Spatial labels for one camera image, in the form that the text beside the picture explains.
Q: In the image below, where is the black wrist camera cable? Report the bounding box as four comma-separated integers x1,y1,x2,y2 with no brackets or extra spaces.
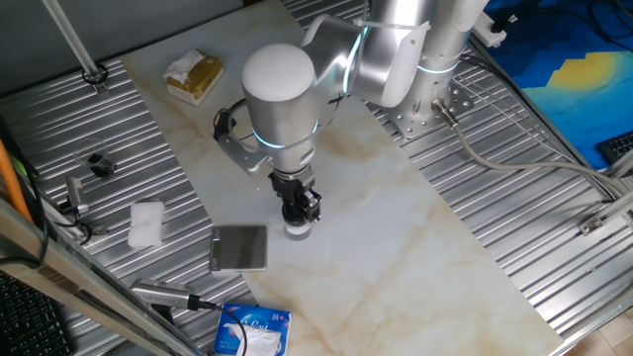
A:
212,97,249,143

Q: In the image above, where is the clear plastic cup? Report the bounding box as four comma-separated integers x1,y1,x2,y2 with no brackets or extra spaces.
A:
73,137,118,180

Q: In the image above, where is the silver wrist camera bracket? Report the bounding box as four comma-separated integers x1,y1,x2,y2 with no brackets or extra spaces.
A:
217,133,271,174

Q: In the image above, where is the aluminium pole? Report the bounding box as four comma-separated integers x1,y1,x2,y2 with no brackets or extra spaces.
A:
42,0,111,96

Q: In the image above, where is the clear glass jar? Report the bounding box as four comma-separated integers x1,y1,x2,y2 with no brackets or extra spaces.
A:
284,222,313,242

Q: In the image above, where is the white foam sponge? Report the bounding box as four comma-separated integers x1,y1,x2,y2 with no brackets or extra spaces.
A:
127,200,166,249

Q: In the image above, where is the gold tissue pack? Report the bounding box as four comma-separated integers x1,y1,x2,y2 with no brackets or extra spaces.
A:
162,48,225,107

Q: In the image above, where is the black knobbed jar lid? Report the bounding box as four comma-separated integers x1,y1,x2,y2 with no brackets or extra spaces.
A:
281,202,313,226

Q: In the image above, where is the aluminium frame beam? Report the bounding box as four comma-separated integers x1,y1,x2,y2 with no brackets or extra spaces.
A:
0,197,209,356

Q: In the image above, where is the small silver camera on stand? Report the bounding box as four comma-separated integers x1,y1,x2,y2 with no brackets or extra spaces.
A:
58,175,108,238

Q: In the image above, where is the orange pole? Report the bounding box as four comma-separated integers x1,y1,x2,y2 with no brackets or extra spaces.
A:
0,138,34,223

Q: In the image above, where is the white power strip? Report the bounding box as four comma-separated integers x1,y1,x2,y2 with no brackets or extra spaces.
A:
472,12,518,49

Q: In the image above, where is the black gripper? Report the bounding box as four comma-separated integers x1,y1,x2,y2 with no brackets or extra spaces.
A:
269,165,322,223

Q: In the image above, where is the silver digital pocket scale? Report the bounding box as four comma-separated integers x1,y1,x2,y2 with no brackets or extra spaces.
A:
208,224,269,273

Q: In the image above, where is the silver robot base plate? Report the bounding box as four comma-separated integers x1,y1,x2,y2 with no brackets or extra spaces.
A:
380,78,475,140

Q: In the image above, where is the thick grey robot cable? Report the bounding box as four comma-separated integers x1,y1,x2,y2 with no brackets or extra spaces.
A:
429,97,633,199

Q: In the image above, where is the aluminium profile with bracket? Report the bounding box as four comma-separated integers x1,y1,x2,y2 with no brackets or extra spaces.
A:
578,147,633,236

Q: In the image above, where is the blue tissue pack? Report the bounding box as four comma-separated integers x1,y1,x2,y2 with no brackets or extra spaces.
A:
213,303,293,356

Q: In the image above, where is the silver grilled camera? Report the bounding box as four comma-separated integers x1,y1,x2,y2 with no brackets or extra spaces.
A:
129,277,202,312

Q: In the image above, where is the blue and yellow mat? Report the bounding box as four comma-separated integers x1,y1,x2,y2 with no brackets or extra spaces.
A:
482,0,633,172

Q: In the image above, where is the black keyboard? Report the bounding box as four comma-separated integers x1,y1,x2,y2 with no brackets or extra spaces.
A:
0,271,75,356
595,131,633,167

